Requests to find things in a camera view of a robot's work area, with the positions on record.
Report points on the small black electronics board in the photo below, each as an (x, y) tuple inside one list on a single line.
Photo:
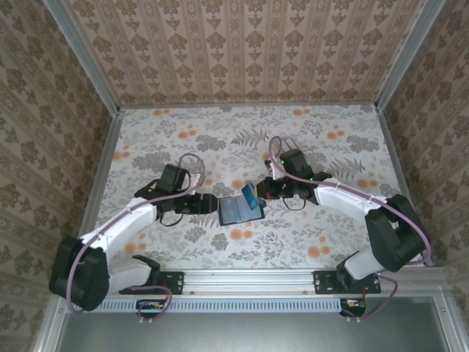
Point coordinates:
[(353, 308), (150, 309)]

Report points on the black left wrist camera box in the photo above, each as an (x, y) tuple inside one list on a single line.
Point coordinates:
[(174, 177)]

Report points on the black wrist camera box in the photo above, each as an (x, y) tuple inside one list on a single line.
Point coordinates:
[(174, 177), (297, 165)]

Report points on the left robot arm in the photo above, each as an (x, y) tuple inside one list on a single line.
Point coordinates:
[(121, 227)]

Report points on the blue credit card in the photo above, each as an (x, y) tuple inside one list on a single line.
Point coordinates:
[(250, 198)]

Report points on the aluminium side rail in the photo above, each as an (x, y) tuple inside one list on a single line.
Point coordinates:
[(104, 165), (397, 165)]

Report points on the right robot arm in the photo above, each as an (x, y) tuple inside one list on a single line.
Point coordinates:
[(340, 198)]

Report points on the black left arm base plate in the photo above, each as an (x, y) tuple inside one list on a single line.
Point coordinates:
[(172, 281)]

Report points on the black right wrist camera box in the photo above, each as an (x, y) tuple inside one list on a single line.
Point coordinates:
[(297, 165)]

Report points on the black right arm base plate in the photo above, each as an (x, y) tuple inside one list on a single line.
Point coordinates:
[(324, 283)]

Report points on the aluminium cross rail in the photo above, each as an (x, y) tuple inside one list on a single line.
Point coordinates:
[(249, 280)]

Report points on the aluminium frame post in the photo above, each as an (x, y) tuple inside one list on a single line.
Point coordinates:
[(87, 58), (407, 55)]

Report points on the dark blue leather card holder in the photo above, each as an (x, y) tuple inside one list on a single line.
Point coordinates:
[(234, 212)]

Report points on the grey metal sheet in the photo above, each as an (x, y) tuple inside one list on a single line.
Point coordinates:
[(249, 333)]

